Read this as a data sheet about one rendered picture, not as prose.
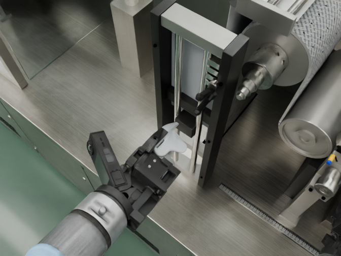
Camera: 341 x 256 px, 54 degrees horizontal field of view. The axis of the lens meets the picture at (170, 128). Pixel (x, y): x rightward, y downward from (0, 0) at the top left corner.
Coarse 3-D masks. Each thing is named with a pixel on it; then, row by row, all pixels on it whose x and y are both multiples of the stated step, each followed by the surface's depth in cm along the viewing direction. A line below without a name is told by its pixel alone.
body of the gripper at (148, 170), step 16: (128, 160) 54; (144, 160) 54; (160, 160) 56; (128, 176) 53; (144, 176) 52; (160, 176) 53; (176, 176) 54; (112, 192) 48; (128, 192) 52; (144, 192) 52; (160, 192) 53; (128, 208) 48; (144, 208) 52; (128, 224) 51
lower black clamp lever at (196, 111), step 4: (208, 96) 57; (212, 96) 57; (204, 100) 57; (208, 100) 57; (200, 104) 57; (204, 104) 57; (196, 108) 56; (200, 108) 56; (196, 112) 56; (200, 112) 56
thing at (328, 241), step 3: (327, 234) 77; (324, 237) 77; (327, 237) 75; (330, 237) 73; (333, 237) 75; (324, 240) 76; (327, 240) 73; (330, 240) 71; (333, 240) 69; (324, 243) 74; (327, 243) 72; (330, 243) 69; (333, 243) 68; (327, 246) 70; (330, 246) 68
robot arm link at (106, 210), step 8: (96, 192) 48; (88, 200) 47; (96, 200) 47; (104, 200) 47; (112, 200) 47; (80, 208) 46; (88, 208) 46; (96, 208) 46; (104, 208) 45; (112, 208) 47; (120, 208) 47; (96, 216) 45; (104, 216) 46; (112, 216) 46; (120, 216) 47; (104, 224) 45; (112, 224) 46; (120, 224) 47; (112, 232) 46; (120, 232) 48; (112, 240) 46
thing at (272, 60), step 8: (264, 48) 60; (272, 48) 60; (280, 48) 60; (256, 56) 59; (264, 56) 59; (272, 56) 59; (280, 56) 59; (248, 64) 60; (256, 64) 58; (264, 64) 58; (272, 64) 58; (280, 64) 59; (264, 72) 58; (272, 72) 58; (280, 72) 60; (264, 80) 60; (272, 80) 59; (264, 88) 61
